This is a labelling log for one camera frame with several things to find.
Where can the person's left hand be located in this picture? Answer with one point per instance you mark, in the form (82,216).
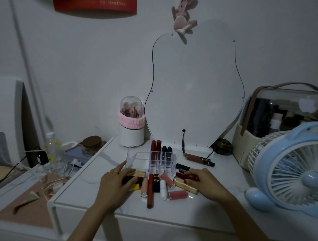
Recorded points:
(111,187)

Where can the person's right hand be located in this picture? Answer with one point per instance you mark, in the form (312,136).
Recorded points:
(211,186)

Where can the person's right thumb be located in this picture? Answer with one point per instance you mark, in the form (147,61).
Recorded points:
(190,182)

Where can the person's left thumb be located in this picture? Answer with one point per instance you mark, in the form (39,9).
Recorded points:
(130,186)

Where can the black red yellow lipstick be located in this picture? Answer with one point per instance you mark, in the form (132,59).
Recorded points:
(138,183)

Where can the dark red lipstick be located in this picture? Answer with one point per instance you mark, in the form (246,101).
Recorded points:
(180,175)

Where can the person's left forearm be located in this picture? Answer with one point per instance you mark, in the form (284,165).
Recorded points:
(87,223)

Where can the person's right forearm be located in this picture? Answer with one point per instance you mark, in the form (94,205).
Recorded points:
(241,221)

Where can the gold lipstick case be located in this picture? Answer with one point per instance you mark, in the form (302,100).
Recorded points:
(185,187)

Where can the beige lip gloss silver cap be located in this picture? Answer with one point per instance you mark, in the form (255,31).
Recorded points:
(144,187)

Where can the flat gold lipstick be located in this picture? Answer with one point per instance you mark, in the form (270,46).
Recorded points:
(139,174)

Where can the short black lipstick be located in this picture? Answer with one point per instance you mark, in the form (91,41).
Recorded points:
(181,166)

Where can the thick pink lipstick tube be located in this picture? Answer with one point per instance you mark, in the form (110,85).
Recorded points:
(177,195)

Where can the long dark red lip gloss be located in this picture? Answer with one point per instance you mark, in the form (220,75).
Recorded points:
(150,192)

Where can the slim pink lipstick tube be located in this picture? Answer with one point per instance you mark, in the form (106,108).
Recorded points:
(168,180)

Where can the brown lip gloss black cap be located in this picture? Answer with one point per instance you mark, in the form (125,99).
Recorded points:
(196,159)

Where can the black square lipstick gold print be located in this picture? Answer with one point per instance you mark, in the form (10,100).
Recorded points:
(156,183)

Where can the white lipstick tube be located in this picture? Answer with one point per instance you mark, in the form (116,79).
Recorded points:
(163,190)

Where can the clear acrylic lipstick organizer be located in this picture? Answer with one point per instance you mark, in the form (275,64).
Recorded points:
(139,159)

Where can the black cap lipstick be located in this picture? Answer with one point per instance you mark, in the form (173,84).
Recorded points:
(164,151)
(169,151)

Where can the white vanity table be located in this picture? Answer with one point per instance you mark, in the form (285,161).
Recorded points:
(174,216)

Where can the dark red lip gloss tube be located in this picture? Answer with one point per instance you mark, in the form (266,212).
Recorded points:
(159,149)
(153,150)

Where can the dark brown round hair claw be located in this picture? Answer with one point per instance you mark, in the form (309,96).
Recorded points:
(222,147)

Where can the white brush holder clear dome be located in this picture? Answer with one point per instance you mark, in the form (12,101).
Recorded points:
(131,136)

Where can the glass jar brown lid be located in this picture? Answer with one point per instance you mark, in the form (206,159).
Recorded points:
(92,145)

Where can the blue storage tray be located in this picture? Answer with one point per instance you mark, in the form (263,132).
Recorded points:
(74,154)

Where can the pink fluffy headband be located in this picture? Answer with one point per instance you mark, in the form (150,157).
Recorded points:
(131,121)

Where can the cream cosmetic box clear lid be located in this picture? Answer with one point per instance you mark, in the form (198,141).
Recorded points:
(248,139)

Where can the makeup brushes bunch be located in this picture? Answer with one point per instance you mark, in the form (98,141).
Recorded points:
(131,111)

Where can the clear plastic bottle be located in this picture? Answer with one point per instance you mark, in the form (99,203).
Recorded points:
(53,151)

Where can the black power plug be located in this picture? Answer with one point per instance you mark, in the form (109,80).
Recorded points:
(42,156)

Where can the blue desk fan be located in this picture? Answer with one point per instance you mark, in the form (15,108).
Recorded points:
(283,168)

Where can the wavy frameless mirror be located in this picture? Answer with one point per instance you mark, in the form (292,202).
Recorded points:
(196,87)

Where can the cosmetic bottles group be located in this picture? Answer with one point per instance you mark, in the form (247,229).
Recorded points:
(270,116)

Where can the white appliance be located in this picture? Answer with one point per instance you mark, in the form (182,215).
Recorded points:
(12,119)

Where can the pink plush toy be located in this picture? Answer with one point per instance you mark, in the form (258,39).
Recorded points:
(182,18)

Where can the white wall pipe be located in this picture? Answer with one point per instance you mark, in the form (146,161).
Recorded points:
(29,67)

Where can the red wall banner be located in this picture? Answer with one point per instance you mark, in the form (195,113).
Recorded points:
(94,5)

